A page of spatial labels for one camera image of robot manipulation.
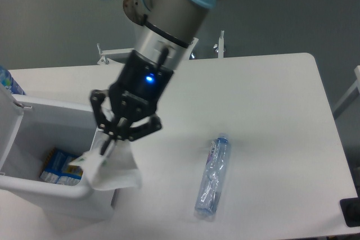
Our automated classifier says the white frame at right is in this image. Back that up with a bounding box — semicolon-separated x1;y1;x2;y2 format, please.
332;65;359;120

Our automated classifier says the clear crushed plastic bottle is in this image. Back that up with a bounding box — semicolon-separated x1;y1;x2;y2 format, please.
195;133;231;219

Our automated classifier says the blue labelled bottle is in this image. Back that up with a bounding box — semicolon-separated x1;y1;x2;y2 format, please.
0;66;26;95

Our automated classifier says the white paper bag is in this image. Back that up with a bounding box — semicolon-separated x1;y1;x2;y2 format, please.
69;128;142;191

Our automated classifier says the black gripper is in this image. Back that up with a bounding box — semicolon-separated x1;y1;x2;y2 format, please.
89;50;174;155

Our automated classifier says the black device at edge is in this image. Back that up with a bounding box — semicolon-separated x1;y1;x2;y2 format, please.
340;197;360;228

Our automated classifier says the blue snack package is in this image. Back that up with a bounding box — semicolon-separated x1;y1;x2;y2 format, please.
39;148;83;186

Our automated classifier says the white trash can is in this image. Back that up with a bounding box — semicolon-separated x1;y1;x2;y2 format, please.
1;92;115;219

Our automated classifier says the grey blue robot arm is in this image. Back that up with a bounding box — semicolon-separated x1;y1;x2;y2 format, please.
89;0;217;155

